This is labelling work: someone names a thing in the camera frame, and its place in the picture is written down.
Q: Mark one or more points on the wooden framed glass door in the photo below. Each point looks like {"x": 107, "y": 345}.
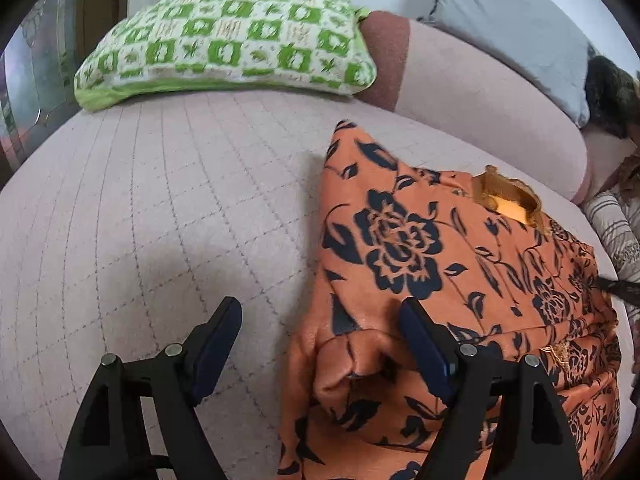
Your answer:
{"x": 30, "y": 85}

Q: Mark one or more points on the grey pillow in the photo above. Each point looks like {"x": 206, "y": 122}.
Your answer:
{"x": 510, "y": 25}

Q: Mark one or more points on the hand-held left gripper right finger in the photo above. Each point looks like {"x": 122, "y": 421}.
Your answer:
{"x": 425, "y": 347}

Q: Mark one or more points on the long pink bolster cushion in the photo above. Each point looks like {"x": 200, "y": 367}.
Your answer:
{"x": 475, "y": 95}

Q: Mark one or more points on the striped beige cloth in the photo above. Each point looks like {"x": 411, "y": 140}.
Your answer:
{"x": 612, "y": 230}

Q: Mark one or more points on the orange floral garment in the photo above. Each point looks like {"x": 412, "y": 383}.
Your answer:
{"x": 400, "y": 240}

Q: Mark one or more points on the leopard print furry cloth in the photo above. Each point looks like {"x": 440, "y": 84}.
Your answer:
{"x": 610, "y": 95}

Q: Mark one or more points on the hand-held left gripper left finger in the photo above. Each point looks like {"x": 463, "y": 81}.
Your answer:
{"x": 216, "y": 347}

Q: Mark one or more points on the green checkered pillow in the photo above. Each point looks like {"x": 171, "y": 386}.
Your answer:
{"x": 225, "y": 35}

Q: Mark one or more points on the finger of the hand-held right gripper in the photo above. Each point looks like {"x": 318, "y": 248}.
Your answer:
{"x": 622, "y": 291}

